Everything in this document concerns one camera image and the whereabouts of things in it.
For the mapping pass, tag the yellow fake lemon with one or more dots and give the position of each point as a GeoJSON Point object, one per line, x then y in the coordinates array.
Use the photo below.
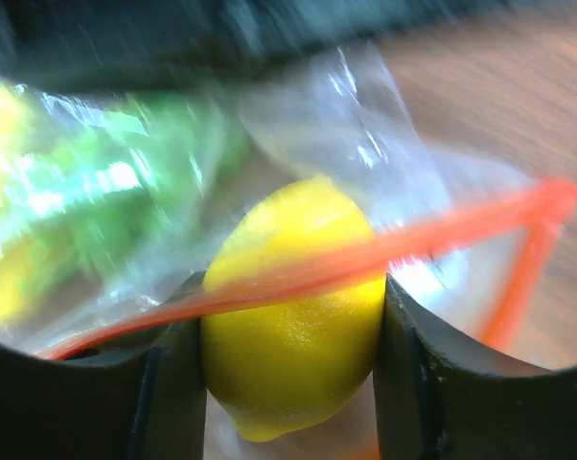
{"type": "Point", "coordinates": [292, 365]}

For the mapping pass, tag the dark green fake pepper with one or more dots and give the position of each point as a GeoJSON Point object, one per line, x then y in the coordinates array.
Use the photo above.
{"type": "Point", "coordinates": [117, 177]}

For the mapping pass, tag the clear zip top bag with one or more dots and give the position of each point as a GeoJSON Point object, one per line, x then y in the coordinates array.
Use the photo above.
{"type": "Point", "coordinates": [465, 235]}

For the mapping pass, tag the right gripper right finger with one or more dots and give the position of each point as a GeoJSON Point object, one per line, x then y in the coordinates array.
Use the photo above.
{"type": "Point", "coordinates": [440, 394]}

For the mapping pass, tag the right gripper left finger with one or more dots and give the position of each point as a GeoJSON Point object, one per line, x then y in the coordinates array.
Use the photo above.
{"type": "Point", "coordinates": [141, 396]}

